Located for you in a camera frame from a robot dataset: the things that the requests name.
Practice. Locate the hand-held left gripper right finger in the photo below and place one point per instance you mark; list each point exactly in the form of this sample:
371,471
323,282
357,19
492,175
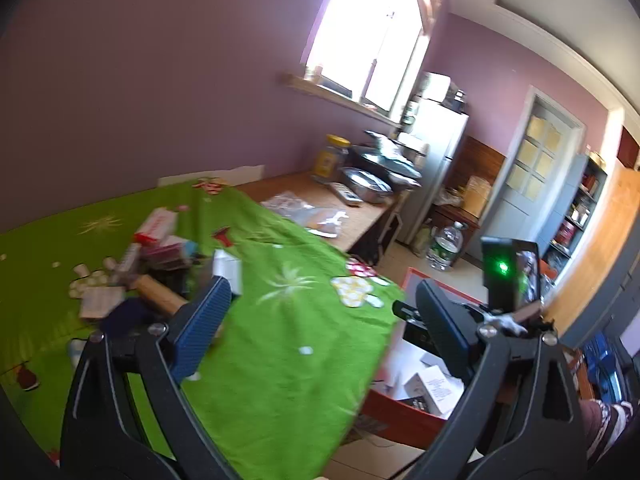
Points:
445,327

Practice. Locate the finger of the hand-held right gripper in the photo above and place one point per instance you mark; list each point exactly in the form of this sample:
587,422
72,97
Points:
406,311

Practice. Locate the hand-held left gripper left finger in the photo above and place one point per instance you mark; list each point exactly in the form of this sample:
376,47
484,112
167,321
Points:
200,322

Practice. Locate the black product box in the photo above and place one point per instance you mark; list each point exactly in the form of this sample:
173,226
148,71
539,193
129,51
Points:
417,333

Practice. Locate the red cardboard box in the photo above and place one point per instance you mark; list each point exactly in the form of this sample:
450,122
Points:
400,425

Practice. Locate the person's right forearm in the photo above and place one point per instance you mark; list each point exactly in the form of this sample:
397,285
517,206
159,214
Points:
607,425

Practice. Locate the white folded box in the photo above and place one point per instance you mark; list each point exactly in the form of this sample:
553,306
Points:
227,270

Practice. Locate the white box with label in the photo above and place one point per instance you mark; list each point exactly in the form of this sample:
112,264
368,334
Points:
432,387

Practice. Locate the large water bottle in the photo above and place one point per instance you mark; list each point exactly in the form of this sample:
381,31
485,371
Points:
446,247

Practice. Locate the dark blue object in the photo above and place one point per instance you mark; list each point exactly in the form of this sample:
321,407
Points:
132,317

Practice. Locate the light blue box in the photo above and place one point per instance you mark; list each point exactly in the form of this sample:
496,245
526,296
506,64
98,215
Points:
190,248

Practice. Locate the green plastic bag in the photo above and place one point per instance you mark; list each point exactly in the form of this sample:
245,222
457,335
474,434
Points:
423,237

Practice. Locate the pink and dark box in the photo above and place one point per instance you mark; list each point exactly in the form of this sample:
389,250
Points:
162,255

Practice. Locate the brown cardboard box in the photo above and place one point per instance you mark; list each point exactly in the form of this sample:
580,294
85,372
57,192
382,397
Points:
477,195

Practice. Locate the green printed blanket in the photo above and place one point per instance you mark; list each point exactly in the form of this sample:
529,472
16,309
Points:
290,340

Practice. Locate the grey shelf unit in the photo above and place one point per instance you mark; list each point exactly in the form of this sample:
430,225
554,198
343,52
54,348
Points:
575,220

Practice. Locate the long grey box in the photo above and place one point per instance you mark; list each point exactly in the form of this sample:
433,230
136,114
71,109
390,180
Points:
126,265

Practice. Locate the orange wooden wardrobe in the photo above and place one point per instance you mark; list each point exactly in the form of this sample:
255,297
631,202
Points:
600,260

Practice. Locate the white patterned box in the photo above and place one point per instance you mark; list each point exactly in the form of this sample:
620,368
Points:
100,302

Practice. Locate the wooden table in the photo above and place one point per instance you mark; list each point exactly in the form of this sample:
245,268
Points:
365,215

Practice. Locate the red and white box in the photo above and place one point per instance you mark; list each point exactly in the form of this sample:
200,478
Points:
155,225

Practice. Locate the grey panel door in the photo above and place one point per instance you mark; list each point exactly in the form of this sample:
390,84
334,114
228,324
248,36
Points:
530,175

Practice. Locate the plastic bag with food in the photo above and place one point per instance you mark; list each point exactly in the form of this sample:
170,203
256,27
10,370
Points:
325,222

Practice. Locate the low wooden cabinet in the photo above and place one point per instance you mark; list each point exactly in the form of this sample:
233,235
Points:
480,160

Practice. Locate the small white and blue item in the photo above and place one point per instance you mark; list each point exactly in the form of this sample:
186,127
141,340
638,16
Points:
76,351

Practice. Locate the white remote control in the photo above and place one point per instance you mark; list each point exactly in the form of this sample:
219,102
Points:
345,194

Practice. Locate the white refrigerator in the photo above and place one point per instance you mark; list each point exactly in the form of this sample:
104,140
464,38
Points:
440,160

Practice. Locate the clear plastic bag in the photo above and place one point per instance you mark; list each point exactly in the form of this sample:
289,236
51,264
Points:
285,202

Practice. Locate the black pan with lid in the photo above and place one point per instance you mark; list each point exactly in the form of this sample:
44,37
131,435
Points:
395,160

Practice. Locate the yellow-lid glass jar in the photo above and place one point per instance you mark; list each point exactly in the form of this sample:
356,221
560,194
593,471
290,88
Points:
330,160

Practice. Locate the white appliance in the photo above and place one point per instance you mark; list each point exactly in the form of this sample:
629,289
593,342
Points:
434,87

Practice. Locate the wooden window sill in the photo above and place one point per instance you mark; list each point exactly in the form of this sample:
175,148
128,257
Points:
340,100

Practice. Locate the window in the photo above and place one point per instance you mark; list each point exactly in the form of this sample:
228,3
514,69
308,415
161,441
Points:
365,35

